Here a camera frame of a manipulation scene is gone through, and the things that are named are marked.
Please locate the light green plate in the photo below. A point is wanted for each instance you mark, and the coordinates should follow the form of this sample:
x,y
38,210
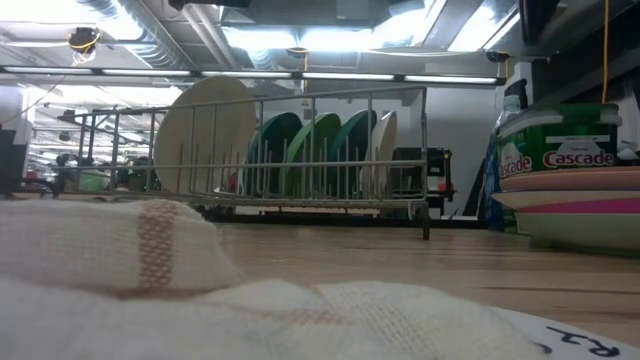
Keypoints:
x,y
320,140

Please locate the dark green plate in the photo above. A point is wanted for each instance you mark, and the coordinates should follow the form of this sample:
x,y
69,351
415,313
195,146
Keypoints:
x,y
280,140

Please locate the teal green plate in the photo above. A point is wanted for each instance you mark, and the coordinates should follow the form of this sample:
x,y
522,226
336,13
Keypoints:
x,y
360,135

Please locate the tan divided plate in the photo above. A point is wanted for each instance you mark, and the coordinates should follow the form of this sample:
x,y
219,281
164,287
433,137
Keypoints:
x,y
575,179

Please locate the pink plate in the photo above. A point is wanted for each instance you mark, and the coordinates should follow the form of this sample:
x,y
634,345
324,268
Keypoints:
x,y
590,206

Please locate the blue dish soap bottle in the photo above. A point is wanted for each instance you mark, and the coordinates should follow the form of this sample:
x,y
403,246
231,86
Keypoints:
x,y
492,200

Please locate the white red-striped kitchen towel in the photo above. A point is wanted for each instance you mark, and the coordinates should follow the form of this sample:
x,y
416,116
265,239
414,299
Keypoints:
x,y
200,325

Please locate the green Cascade detergent tub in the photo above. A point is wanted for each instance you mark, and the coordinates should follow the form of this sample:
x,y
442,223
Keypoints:
x,y
565,135

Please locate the mint green plate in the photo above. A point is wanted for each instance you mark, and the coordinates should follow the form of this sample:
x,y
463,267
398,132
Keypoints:
x,y
580,232

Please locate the white label with black writing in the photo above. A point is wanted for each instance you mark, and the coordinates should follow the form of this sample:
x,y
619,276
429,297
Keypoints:
x,y
590,340

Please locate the black overhead camera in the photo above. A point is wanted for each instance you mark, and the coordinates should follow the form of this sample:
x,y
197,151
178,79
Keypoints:
x,y
82,40

